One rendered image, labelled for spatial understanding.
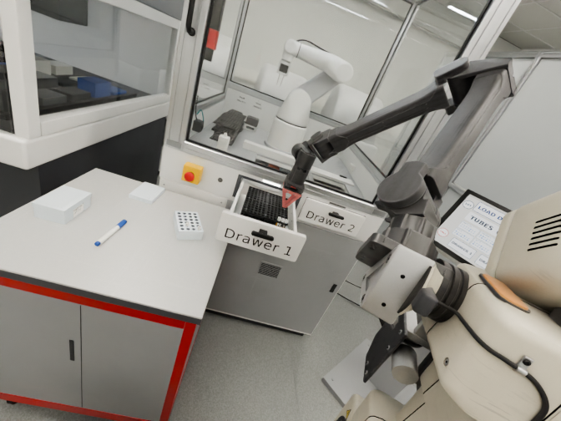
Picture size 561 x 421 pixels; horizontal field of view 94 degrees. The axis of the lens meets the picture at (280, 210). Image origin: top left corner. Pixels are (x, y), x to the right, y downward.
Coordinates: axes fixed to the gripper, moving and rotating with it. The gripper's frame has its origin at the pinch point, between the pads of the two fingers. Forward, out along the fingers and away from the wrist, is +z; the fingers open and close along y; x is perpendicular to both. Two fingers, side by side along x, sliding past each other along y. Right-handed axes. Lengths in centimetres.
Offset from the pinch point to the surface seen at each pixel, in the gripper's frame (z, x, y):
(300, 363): 94, 49, -16
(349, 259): 26, 45, -28
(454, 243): -7, 73, -12
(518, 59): -117, 130, -148
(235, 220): 7.2, -13.6, 11.2
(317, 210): 6.6, 17.5, -23.0
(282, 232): 5.7, 2.0, 10.2
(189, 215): 19.3, -30.5, -0.3
